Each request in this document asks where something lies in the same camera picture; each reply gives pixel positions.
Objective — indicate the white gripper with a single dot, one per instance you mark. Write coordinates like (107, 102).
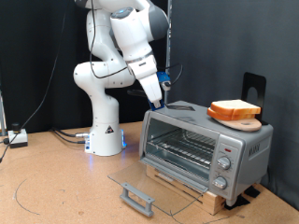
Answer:
(149, 81)

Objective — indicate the spatula with blue grip block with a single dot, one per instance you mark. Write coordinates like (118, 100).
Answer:
(180, 108)

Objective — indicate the white bread slice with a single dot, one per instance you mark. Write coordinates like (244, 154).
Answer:
(218, 115)
(236, 106)

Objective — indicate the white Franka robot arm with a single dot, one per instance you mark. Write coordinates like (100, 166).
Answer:
(104, 124)

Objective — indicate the silver oven knob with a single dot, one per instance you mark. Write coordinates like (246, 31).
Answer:
(224, 162)
(220, 182)

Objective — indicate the silver toaster oven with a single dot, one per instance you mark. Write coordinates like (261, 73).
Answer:
(255, 149)

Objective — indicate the round wooden board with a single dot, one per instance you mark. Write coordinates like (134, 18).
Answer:
(246, 125)

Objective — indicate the black metal bookend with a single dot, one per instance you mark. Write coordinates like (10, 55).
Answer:
(249, 81)

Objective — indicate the grey curtain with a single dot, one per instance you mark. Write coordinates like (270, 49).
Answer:
(233, 37)

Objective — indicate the wooden slatted crate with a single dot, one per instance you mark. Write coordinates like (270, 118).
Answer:
(215, 202)

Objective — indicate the black curtain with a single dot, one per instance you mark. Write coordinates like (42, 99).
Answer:
(25, 62)

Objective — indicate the white box with black button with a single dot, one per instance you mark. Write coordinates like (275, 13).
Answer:
(17, 137)

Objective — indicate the short metal pole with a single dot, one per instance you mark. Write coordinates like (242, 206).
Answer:
(2, 115)

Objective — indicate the tall metal frame pole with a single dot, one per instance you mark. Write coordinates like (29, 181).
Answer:
(168, 49)

